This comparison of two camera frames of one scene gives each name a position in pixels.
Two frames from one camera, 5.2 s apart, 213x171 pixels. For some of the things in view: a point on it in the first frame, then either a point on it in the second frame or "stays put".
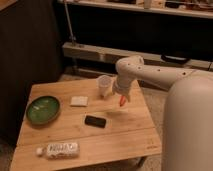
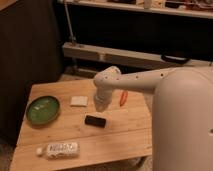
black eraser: (95, 121) stays put
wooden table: (70, 126) stays put
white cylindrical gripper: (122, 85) to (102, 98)
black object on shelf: (174, 59) stays put
